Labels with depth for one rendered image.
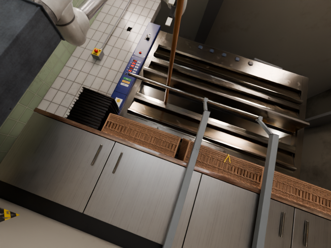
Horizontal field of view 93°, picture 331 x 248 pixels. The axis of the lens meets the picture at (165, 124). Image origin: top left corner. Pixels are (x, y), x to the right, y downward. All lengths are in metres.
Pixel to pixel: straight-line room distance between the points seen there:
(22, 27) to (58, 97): 1.10
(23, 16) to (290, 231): 1.83
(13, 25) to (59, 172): 0.79
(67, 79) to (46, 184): 1.24
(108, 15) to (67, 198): 2.17
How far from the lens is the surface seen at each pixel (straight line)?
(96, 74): 2.04
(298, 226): 1.38
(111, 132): 1.18
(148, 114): 1.68
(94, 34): 2.41
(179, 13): 0.91
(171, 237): 1.05
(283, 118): 2.01
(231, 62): 2.23
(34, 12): 1.11
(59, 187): 1.20
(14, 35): 1.06
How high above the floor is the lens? 0.47
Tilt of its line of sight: 17 degrees up
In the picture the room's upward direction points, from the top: 20 degrees clockwise
